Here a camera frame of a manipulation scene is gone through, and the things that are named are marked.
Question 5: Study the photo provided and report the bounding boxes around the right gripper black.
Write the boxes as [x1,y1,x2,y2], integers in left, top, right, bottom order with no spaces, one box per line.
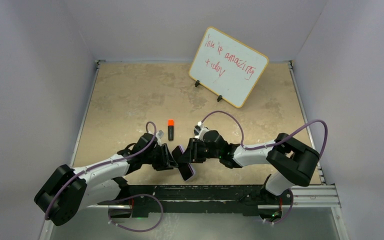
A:
[178,138,221,164]

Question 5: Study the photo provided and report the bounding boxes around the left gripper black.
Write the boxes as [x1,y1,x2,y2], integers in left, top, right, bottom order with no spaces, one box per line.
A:
[142,143,177,171]

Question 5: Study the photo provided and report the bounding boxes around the black phone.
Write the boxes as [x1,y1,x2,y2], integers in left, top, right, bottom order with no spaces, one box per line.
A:
[171,145,196,182]

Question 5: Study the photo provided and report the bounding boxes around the purple phone case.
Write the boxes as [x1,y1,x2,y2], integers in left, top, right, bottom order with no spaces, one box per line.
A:
[178,163,196,182]

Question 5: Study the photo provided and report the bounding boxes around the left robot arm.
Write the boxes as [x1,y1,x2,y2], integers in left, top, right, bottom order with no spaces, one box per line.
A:
[33,133,178,226]

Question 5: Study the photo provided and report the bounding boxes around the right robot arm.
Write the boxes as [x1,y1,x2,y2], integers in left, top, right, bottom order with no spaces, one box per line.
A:
[175,130,321,204]

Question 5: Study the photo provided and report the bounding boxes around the black orange marker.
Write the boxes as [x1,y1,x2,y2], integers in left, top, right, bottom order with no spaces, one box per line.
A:
[167,119,175,141]

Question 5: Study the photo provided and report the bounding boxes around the whiteboard with red writing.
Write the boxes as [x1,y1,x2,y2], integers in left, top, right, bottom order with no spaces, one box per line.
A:
[188,26,269,108]

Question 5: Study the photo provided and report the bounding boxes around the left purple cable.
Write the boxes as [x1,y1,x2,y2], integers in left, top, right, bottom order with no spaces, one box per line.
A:
[44,121,164,233]

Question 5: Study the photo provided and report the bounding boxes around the purple cable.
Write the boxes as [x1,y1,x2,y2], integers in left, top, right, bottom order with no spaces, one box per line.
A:
[200,110,329,226]
[44,121,164,233]

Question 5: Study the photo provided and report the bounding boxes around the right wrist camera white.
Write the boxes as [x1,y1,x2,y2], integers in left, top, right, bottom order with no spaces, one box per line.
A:
[193,121,209,140]

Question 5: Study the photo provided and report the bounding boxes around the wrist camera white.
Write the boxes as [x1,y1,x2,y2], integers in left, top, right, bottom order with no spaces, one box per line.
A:
[156,130,164,139]
[193,121,209,140]

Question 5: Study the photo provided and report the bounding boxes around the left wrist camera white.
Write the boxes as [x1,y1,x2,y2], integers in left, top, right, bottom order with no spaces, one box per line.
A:
[156,130,164,139]

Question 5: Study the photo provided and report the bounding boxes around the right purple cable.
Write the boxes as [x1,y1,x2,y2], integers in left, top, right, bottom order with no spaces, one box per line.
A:
[200,110,329,226]

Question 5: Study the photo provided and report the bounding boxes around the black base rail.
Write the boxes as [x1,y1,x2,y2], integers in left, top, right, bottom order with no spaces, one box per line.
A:
[100,184,293,219]

